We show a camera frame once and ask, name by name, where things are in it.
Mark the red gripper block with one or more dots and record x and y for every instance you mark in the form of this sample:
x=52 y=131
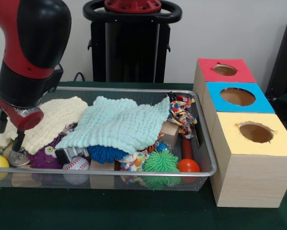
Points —
x=26 y=120

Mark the silver drink can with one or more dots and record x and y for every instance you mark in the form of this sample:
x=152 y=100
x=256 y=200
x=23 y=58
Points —
x=19 y=159

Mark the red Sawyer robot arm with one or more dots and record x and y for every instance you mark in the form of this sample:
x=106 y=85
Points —
x=33 y=43

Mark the clear shallow mesh bin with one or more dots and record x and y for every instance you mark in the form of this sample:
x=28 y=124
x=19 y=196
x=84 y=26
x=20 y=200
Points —
x=134 y=97

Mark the wooden box with three holes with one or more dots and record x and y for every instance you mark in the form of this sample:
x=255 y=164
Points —
x=249 y=177

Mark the purple monster toy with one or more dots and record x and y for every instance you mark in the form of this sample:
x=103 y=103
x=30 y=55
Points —
x=40 y=158

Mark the cream knitted cloth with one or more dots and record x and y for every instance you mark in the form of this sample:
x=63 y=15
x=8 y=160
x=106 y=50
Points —
x=59 y=115

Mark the white baseball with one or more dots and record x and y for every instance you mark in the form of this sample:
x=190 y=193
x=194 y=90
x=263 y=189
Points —
x=76 y=165

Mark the blue spiky ball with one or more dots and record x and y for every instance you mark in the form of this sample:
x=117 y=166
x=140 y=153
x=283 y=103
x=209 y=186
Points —
x=105 y=153

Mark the mint knitted cloth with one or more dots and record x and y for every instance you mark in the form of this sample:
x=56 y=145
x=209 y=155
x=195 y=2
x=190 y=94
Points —
x=119 y=124

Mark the dark green tablecloth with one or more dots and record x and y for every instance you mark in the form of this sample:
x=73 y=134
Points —
x=134 y=211

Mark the green spiky ball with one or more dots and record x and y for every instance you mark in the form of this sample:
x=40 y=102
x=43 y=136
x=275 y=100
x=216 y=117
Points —
x=160 y=162

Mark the red maraca rattle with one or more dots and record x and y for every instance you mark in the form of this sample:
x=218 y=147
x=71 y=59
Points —
x=188 y=166

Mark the black panel stand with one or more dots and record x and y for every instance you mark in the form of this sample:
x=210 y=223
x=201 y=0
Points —
x=285 y=62

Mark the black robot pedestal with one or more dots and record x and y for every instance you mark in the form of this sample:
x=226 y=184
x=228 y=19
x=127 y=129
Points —
x=129 y=52

